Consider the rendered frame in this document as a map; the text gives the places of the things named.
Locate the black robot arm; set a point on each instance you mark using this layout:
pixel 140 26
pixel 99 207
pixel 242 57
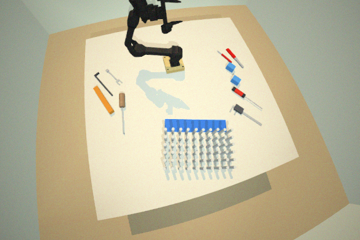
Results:
pixel 141 10

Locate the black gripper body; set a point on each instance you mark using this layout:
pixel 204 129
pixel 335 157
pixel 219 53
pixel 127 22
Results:
pixel 161 11

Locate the blue flat strip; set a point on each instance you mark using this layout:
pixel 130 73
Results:
pixel 193 124

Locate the small blue block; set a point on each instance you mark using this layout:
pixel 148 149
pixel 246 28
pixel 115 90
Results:
pixel 230 67
pixel 235 80

